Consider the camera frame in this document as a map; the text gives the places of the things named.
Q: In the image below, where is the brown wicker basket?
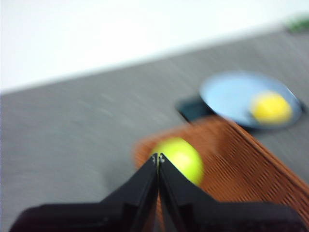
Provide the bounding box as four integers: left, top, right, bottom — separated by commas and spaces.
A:
132, 116, 309, 232

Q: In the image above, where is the black flat tray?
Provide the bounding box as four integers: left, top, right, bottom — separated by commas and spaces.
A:
175, 95, 213, 123

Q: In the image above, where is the blue plate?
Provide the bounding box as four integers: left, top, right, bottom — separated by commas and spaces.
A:
199, 71, 304, 132

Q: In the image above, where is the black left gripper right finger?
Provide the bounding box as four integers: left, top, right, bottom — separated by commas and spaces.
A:
158, 153, 307, 232

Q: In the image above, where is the green cucumber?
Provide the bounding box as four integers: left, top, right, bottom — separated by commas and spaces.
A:
283, 14, 309, 33

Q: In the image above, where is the yellow lemon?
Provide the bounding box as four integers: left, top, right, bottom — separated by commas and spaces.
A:
250, 91, 293, 125

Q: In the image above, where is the green apple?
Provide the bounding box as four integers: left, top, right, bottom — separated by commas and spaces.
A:
151, 137, 205, 188

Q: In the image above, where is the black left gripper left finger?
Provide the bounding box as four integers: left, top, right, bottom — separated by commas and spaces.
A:
9, 153, 159, 232

